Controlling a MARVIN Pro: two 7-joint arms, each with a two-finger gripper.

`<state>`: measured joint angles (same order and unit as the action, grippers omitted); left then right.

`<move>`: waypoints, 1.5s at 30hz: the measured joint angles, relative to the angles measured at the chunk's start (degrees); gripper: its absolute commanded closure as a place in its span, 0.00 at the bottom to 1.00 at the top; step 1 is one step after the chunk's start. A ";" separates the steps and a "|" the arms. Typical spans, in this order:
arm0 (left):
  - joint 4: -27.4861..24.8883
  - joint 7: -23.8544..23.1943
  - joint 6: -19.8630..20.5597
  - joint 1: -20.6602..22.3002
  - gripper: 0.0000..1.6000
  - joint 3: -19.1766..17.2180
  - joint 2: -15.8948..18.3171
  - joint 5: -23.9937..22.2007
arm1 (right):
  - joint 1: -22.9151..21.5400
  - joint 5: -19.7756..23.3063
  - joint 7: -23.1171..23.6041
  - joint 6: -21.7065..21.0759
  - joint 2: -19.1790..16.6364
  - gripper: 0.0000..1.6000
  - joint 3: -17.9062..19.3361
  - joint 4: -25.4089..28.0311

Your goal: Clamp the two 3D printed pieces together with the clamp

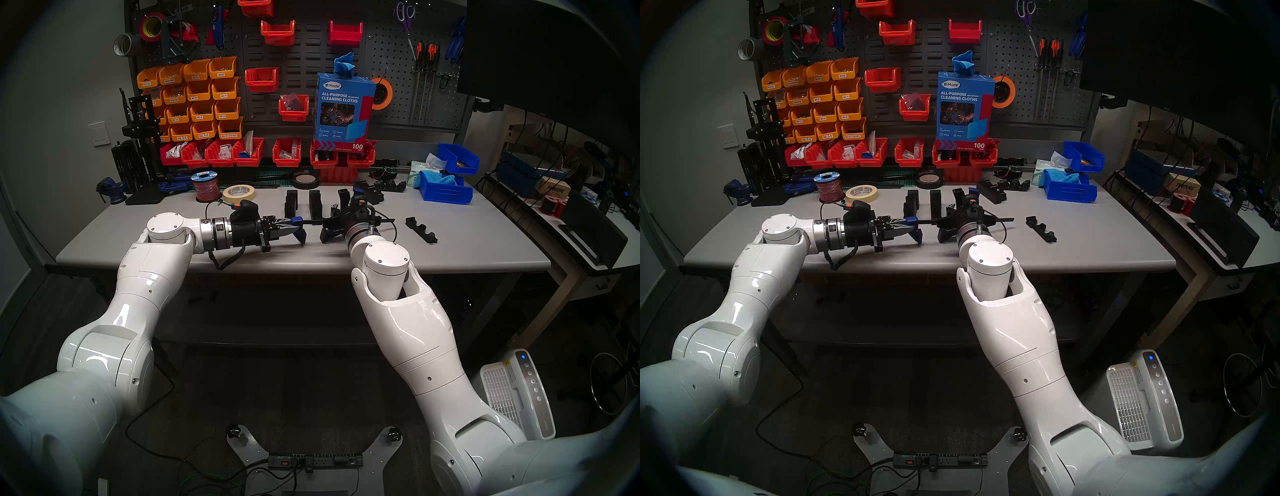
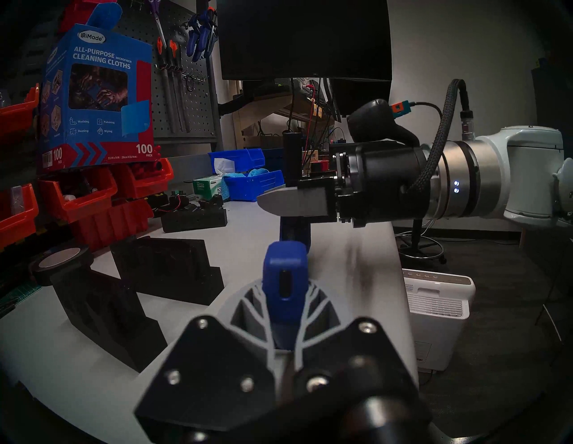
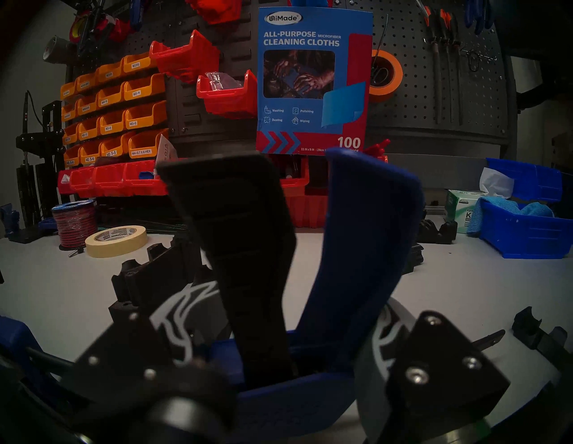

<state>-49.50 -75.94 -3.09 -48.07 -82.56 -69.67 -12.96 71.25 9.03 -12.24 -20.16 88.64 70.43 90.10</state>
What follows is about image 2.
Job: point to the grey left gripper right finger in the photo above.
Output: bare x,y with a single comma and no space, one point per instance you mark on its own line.
353,367

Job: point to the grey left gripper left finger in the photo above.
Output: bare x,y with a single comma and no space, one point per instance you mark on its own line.
210,371

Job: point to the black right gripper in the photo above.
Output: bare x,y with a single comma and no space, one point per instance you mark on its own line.
380,188

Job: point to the blue bar clamp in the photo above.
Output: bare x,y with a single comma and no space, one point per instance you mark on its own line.
284,268

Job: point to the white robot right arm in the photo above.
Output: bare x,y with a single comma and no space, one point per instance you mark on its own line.
528,170

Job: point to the black lumpy printed part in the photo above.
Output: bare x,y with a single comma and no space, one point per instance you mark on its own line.
210,203

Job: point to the black notched printed block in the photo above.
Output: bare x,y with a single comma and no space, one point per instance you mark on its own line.
192,219

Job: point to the black tall printed piece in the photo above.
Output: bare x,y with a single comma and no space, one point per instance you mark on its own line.
170,268

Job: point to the black stepped printed piece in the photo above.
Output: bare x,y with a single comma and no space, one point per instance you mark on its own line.
107,318

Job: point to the blue storage bin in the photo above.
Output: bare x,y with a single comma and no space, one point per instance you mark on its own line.
255,188
233,161

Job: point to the light blue folded cloth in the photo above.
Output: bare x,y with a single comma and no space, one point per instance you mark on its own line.
257,172

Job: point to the green white tissue box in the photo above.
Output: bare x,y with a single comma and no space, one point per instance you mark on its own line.
206,188

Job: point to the white air purifier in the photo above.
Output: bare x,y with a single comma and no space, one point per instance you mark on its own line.
438,313

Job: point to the black module green circuit board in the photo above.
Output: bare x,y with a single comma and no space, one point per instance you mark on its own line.
179,201

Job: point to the black stool base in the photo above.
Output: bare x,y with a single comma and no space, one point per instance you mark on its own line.
417,237

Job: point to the red storage bin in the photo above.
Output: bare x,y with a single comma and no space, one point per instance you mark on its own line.
18,224
71,13
80,206
18,116
143,183

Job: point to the metal hanging hook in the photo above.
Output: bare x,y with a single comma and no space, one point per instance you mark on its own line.
194,83

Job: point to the black monitor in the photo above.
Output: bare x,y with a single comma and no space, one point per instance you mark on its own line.
304,40

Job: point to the red nested bins stack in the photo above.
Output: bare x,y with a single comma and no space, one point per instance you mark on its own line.
112,224

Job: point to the black tape roll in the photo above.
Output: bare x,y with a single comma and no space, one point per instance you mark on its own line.
40,273

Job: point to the green cutting mat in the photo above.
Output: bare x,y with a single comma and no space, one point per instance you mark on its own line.
18,297

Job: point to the blue cleaning cloths box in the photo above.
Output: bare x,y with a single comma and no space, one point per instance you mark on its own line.
98,125

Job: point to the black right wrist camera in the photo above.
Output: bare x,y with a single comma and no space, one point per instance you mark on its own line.
376,121

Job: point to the dark grey tool wall panel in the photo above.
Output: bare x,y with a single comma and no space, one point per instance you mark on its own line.
197,103

